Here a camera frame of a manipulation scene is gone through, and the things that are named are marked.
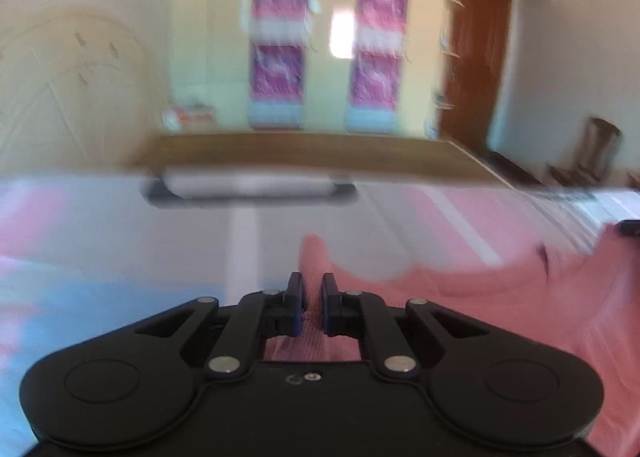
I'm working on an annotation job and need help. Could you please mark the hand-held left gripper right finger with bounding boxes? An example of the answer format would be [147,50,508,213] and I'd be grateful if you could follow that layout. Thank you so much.
[320,273,491,381]

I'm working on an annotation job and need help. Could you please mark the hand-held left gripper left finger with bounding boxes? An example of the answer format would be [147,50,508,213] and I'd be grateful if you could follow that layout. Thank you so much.
[134,272,306,382]

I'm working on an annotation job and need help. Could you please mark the stack of books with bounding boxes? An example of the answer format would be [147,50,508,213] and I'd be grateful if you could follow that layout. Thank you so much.
[161,104,217,132]

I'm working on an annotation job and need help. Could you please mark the patterned bed sheet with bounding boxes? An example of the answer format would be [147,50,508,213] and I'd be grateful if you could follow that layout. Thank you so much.
[0,168,640,457]

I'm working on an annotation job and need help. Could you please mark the wooden bed frame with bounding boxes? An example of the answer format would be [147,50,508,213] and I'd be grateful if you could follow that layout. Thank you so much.
[131,131,553,188]

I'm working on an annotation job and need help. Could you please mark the cream round headboard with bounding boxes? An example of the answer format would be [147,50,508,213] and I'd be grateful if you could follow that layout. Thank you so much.
[0,6,168,177]

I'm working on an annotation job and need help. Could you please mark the pink knit sweater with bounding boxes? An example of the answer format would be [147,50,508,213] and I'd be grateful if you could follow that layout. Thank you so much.
[264,222,640,457]

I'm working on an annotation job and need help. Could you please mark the wooden chair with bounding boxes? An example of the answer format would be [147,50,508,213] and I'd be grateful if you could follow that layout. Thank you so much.
[546,116,624,184]

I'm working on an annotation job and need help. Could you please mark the cream wardrobe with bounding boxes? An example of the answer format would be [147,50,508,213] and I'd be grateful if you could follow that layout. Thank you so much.
[162,0,453,139]

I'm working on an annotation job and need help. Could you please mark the cream corner shelf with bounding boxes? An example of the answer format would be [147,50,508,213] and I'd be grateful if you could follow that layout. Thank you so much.
[427,0,463,138]

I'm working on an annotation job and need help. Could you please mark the brown wooden door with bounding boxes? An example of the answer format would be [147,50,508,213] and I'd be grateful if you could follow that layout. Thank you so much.
[439,0,513,154]

